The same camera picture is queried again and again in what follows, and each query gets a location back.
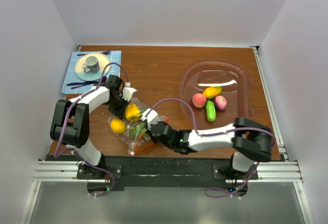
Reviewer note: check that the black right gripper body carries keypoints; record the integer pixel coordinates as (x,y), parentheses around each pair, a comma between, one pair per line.
(151,137)

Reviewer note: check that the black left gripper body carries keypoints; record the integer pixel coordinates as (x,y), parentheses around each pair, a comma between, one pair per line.
(117,106)

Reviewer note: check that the yellow fake bell pepper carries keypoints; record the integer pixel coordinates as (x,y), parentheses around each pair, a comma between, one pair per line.
(132,112)

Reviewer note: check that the green fake grapes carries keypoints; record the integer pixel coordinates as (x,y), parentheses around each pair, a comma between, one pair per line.
(137,130)

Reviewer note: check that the clear zip top bag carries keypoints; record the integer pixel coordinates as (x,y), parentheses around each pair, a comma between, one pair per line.
(144,142)

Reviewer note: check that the red fake apple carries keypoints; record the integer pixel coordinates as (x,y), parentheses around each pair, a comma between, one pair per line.
(199,100)

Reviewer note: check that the light green fake cucumber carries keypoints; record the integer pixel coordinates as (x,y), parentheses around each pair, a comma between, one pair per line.
(210,111)

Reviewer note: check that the yellow green fake mango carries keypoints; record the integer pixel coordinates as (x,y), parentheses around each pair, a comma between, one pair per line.
(212,92)

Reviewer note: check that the purple fake onion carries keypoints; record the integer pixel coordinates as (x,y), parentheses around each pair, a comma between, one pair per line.
(220,103)

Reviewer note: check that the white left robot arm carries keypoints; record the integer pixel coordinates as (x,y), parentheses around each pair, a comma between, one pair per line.
(70,123)

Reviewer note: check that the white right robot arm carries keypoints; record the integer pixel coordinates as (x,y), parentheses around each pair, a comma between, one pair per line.
(251,140)

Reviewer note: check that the yellow fake lemon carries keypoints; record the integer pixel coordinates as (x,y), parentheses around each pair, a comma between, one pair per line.
(117,126)

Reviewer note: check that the white cup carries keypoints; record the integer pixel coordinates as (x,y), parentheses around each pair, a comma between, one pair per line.
(91,65)

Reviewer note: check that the cream round plate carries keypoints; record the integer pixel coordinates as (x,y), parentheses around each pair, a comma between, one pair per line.
(79,67)

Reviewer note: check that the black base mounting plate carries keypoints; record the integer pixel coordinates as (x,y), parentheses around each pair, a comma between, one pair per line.
(230,178)

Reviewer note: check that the blue checked cloth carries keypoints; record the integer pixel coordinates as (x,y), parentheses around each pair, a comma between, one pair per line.
(72,83)

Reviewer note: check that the pink clear plastic container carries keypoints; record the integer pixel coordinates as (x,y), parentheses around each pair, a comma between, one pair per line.
(213,73)

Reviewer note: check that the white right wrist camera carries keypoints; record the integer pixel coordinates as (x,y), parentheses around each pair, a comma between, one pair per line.
(150,117)

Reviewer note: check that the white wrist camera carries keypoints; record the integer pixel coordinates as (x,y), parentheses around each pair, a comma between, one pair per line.
(128,92)
(150,117)

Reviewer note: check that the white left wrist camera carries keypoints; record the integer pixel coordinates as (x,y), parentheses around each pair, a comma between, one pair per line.
(128,92)

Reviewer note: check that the aluminium frame rail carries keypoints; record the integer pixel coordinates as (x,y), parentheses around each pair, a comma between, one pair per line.
(56,170)

